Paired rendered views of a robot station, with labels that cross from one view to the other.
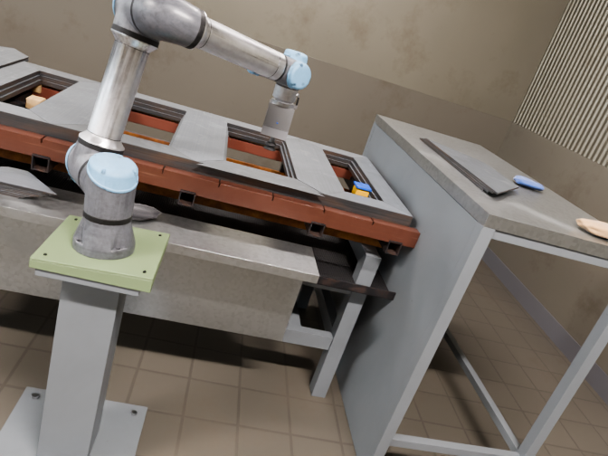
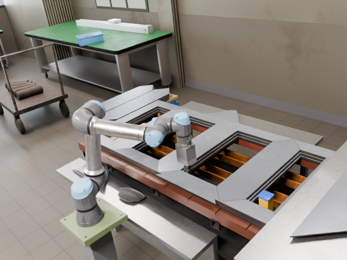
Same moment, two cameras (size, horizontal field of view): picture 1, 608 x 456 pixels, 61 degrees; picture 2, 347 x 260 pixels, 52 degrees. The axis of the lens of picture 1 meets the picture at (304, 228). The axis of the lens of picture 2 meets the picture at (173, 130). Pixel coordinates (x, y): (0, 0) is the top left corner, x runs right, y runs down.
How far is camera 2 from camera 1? 1.59 m
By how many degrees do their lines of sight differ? 56
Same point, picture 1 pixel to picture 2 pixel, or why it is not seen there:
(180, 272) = not seen: hidden behind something
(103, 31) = (268, 44)
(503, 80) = not seen: outside the picture
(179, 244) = (132, 220)
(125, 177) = (78, 193)
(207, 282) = not seen: hidden behind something
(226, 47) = (105, 133)
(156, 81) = (302, 70)
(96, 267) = (73, 230)
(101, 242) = (78, 218)
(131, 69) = (88, 141)
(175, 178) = (148, 181)
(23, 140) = (103, 157)
